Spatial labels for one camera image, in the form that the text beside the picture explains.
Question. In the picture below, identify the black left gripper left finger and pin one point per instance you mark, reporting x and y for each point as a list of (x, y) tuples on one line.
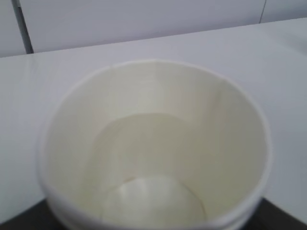
[(38, 217)]

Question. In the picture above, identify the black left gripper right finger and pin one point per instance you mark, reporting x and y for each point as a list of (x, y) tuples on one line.
[(269, 217)]

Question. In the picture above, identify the white paper cup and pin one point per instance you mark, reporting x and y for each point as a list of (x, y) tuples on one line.
[(154, 145)]

